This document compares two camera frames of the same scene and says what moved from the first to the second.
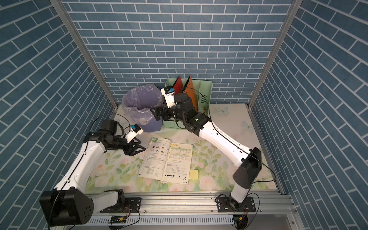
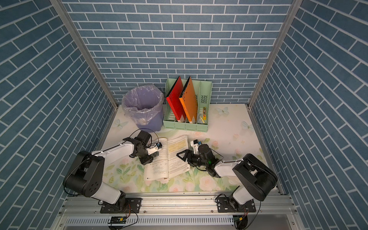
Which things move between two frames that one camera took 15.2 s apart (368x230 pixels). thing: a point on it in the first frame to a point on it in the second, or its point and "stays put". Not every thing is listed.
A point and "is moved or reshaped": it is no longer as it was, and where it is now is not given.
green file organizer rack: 202,91 stays put
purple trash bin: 137,101 stays put
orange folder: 189,89 stays put
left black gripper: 132,151 to 148,159
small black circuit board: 118,220 stays put
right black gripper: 160,112 to 187,155
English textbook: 167,161 is moved or reshaped
